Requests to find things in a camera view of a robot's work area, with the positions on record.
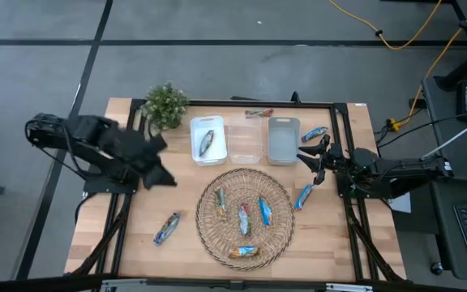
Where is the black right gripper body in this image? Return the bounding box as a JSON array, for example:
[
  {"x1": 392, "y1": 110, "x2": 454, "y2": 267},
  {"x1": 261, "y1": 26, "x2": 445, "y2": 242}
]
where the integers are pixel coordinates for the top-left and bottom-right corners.
[{"x1": 313, "y1": 142, "x2": 346, "y2": 187}]

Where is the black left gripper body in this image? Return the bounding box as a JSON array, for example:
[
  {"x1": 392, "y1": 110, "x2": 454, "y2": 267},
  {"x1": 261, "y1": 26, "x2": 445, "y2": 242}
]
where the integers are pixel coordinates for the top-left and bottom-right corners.
[{"x1": 119, "y1": 129, "x2": 160, "y2": 174}]

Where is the blue silver granola bar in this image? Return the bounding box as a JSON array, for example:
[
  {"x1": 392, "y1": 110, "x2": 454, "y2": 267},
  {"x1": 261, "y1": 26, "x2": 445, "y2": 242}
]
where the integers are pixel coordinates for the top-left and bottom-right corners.
[
  {"x1": 152, "y1": 212, "x2": 181, "y2": 247},
  {"x1": 300, "y1": 126, "x2": 329, "y2": 144}
]

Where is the blue red-ended granola bar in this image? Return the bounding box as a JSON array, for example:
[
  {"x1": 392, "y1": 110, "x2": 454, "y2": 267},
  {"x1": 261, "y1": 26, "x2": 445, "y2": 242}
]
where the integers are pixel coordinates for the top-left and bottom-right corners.
[{"x1": 293, "y1": 183, "x2": 315, "y2": 212}]

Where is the green orange granola bar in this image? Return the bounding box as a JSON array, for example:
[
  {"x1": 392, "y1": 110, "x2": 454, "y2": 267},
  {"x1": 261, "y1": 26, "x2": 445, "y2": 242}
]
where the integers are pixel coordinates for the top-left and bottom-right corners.
[{"x1": 213, "y1": 187, "x2": 228, "y2": 222}]

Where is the blue orange-ended granola bar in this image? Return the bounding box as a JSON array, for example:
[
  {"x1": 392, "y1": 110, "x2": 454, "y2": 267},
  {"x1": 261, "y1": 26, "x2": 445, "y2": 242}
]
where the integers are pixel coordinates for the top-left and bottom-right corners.
[{"x1": 258, "y1": 195, "x2": 274, "y2": 228}]

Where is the red silver granola bar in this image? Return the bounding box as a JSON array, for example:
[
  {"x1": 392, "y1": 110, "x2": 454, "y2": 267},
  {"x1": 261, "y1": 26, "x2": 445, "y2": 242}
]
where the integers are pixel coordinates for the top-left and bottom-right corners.
[{"x1": 238, "y1": 202, "x2": 253, "y2": 237}]

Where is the orange blue granola bar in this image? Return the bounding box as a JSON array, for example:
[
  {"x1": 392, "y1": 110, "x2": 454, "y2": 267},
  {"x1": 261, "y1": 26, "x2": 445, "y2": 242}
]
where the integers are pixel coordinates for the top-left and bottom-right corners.
[{"x1": 227, "y1": 245, "x2": 261, "y2": 260}]

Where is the silver dark granola bar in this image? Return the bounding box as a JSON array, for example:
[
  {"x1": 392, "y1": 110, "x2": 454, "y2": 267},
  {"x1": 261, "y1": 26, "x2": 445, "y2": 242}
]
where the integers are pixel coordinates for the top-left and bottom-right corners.
[{"x1": 199, "y1": 129, "x2": 215, "y2": 158}]

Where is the red green granola bar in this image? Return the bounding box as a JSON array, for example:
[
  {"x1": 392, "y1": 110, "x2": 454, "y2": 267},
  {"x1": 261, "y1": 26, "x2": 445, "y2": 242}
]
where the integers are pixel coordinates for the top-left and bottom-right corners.
[{"x1": 244, "y1": 108, "x2": 275, "y2": 119}]

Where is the grey plastic bin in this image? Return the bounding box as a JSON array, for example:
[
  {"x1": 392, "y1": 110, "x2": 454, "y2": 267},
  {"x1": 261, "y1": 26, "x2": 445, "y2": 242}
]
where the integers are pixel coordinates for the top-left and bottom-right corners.
[{"x1": 266, "y1": 116, "x2": 302, "y2": 166}]

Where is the green potted plant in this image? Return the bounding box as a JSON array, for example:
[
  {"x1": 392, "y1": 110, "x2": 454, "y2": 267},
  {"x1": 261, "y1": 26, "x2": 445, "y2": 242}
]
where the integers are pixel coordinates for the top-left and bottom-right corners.
[{"x1": 140, "y1": 82, "x2": 191, "y2": 133}]

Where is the white plastic bin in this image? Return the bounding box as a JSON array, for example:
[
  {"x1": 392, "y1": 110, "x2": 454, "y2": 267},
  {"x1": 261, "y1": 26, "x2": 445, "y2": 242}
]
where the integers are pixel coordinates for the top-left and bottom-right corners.
[{"x1": 189, "y1": 115, "x2": 229, "y2": 167}]

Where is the clear plastic bin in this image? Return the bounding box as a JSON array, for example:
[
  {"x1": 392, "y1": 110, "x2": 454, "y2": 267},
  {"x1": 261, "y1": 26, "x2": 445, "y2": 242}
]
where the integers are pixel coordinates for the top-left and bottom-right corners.
[{"x1": 227, "y1": 115, "x2": 264, "y2": 165}]

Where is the round woven straw mat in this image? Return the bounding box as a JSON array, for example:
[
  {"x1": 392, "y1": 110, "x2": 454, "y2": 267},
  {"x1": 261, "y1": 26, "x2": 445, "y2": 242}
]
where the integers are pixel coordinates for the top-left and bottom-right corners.
[{"x1": 195, "y1": 167, "x2": 296, "y2": 272}]

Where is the white paper sheet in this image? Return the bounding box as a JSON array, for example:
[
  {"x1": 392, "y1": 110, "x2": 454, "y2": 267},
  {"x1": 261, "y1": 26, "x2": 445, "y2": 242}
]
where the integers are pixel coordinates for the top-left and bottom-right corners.
[{"x1": 389, "y1": 192, "x2": 413, "y2": 214}]

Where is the black side desk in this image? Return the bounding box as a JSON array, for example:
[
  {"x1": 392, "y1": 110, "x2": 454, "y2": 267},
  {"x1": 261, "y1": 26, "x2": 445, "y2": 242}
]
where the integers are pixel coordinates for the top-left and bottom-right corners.
[{"x1": 421, "y1": 75, "x2": 467, "y2": 285}]

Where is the white rod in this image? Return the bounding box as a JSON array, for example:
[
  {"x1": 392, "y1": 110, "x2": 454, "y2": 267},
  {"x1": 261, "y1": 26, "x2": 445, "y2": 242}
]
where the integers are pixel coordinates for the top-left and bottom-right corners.
[{"x1": 421, "y1": 120, "x2": 467, "y2": 160}]

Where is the black metal stand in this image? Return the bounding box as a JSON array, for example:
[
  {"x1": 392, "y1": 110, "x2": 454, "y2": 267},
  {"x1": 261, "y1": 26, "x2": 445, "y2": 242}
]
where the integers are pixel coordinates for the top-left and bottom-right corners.
[{"x1": 434, "y1": 0, "x2": 467, "y2": 92}]

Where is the yellow extension cable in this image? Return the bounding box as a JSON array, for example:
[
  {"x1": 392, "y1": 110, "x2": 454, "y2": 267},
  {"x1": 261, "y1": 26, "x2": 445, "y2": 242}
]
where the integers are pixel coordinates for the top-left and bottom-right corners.
[
  {"x1": 327, "y1": 0, "x2": 443, "y2": 52},
  {"x1": 386, "y1": 0, "x2": 467, "y2": 131}
]

